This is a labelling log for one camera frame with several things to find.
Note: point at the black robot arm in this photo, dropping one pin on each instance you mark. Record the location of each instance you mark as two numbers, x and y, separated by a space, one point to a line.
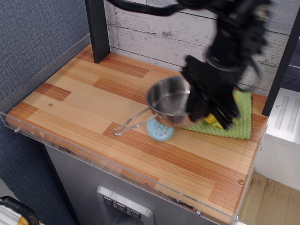
240 30

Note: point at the white appliance at right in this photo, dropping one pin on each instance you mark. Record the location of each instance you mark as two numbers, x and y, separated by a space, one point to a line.
278 157

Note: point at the dark right post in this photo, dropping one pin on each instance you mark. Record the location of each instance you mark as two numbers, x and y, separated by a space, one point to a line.
288 72

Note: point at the light blue round lid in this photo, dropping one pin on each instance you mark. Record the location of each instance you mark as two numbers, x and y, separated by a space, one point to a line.
158 131

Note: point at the silver pot with wire handle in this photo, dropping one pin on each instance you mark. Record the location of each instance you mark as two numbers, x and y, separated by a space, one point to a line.
167 99

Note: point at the yellow bell pepper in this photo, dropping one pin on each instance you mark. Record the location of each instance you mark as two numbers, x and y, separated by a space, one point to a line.
212 121

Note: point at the dark left post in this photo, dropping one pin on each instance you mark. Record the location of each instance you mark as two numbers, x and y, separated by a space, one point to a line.
98 29

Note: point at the yellow black object bottom left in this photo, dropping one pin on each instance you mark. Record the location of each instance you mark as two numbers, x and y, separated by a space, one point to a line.
13 212

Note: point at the silver cabinet with dispenser panel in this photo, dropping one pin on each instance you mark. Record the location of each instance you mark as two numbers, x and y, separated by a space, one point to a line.
138 188

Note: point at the clear acrylic table guard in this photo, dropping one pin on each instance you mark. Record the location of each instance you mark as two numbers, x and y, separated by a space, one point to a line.
60 97

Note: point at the dark post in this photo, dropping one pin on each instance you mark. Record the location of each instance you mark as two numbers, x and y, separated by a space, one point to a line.
288 72
98 29

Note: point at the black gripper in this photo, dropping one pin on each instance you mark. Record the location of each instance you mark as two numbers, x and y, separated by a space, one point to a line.
211 91

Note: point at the green cloth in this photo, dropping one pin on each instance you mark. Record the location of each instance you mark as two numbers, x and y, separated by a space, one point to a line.
242 127

